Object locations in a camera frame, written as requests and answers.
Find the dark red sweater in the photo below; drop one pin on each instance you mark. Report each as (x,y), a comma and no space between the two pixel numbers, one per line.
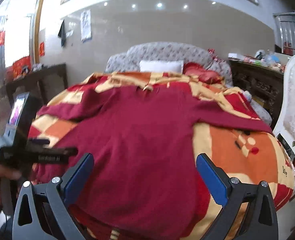
(144,175)

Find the metal stair railing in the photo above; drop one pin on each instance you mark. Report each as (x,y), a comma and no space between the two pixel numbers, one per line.
(285,23)

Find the red satin pillow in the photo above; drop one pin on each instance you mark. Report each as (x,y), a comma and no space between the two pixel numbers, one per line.
(206,76)

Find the clutter on nightstand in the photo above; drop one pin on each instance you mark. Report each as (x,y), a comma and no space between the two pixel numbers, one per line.
(261,58)

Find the dark wooden side table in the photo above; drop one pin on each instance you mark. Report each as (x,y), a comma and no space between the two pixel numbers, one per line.
(35,79)

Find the red box on table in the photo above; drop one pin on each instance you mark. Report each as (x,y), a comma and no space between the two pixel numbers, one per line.
(21,67)

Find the window with wooden frame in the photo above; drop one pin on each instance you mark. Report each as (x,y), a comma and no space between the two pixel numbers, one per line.
(19,28)

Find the dark carved wooden nightstand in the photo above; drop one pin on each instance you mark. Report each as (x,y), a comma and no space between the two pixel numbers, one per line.
(265,87)

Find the white wall paper notice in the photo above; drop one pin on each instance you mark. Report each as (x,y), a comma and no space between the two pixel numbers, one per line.
(85,25)

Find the dark cloth hanging on wall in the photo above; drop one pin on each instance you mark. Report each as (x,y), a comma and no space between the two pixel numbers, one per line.
(62,34)

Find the white pillow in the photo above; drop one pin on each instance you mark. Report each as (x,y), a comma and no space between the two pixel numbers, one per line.
(161,66)

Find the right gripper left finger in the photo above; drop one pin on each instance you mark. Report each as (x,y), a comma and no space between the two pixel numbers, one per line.
(42,210)

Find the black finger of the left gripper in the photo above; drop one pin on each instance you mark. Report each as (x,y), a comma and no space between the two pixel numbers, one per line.
(50,153)

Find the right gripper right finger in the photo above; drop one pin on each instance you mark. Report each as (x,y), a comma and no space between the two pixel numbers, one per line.
(260,219)

